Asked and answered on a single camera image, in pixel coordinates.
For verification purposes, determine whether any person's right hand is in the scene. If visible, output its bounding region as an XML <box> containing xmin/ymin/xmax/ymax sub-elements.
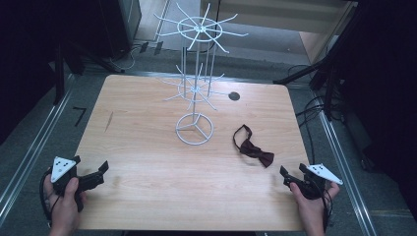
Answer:
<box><xmin>289</xmin><ymin>181</ymin><xmax>341</xmax><ymax>227</ymax></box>

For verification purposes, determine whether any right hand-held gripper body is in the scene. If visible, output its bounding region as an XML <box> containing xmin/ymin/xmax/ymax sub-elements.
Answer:
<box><xmin>284</xmin><ymin>162</ymin><xmax>344</xmax><ymax>201</ymax></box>

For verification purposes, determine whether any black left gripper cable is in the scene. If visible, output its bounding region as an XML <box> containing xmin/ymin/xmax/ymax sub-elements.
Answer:
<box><xmin>38</xmin><ymin>168</ymin><xmax>62</xmax><ymax>228</ymax></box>

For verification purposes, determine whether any black slanted stand beam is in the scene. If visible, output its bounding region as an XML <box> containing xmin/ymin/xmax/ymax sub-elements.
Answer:
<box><xmin>272</xmin><ymin>0</ymin><xmax>365</xmax><ymax>87</ymax></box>

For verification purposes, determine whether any black floor cable bundle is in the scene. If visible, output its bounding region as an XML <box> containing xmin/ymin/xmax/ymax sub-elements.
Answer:
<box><xmin>286</xmin><ymin>64</ymin><xmax>345</xmax><ymax>166</ymax></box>

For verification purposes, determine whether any person's left hand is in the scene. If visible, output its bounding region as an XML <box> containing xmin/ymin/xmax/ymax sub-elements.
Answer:
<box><xmin>43</xmin><ymin>173</ymin><xmax>89</xmax><ymax>229</ymax></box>

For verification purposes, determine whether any white wire display rack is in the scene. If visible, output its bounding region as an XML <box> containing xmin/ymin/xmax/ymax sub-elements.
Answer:
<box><xmin>152</xmin><ymin>2</ymin><xmax>250</xmax><ymax>147</ymax></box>

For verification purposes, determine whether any dark cabinet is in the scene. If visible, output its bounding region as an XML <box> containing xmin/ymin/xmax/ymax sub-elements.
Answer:
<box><xmin>96</xmin><ymin>0</ymin><xmax>143</xmax><ymax>61</ymax></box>

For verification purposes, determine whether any beige wooden panel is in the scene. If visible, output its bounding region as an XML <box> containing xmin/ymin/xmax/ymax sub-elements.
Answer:
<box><xmin>199</xmin><ymin>0</ymin><xmax>359</xmax><ymax>65</ymax></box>

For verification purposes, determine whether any metal floor rail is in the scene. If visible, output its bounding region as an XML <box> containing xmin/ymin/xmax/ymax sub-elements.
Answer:
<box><xmin>0</xmin><ymin>74</ymin><xmax>76</xmax><ymax>226</ymax></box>
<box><xmin>315</xmin><ymin>96</ymin><xmax>379</xmax><ymax>236</ymax></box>

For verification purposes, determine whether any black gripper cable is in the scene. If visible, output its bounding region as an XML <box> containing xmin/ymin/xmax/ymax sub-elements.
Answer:
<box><xmin>38</xmin><ymin>168</ymin><xmax>62</xmax><ymax>228</ymax></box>
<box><xmin>313</xmin><ymin>179</ymin><xmax>334</xmax><ymax>232</ymax></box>

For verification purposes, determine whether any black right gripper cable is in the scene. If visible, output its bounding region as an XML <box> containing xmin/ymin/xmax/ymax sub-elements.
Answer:
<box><xmin>313</xmin><ymin>179</ymin><xmax>334</xmax><ymax>232</ymax></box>

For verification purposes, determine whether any dark red bow tie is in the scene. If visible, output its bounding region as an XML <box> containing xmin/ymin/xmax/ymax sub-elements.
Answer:
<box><xmin>232</xmin><ymin>124</ymin><xmax>275</xmax><ymax>169</ymax></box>

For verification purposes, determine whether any black upright stand post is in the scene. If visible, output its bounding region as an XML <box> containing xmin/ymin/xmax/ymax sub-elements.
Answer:
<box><xmin>52</xmin><ymin>40</ymin><xmax>66</xmax><ymax>106</ymax></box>

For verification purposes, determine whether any black tripod leg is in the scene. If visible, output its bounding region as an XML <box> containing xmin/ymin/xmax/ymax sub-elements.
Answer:
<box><xmin>64</xmin><ymin>38</ymin><xmax>126</xmax><ymax>75</ymax></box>

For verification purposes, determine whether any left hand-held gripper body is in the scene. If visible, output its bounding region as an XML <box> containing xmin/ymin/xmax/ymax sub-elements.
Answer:
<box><xmin>50</xmin><ymin>155</ymin><xmax>87</xmax><ymax>212</ymax></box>

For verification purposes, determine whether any white floor cable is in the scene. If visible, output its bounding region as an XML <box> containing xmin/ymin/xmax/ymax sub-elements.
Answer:
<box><xmin>108</xmin><ymin>44</ymin><xmax>143</xmax><ymax>72</ymax></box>

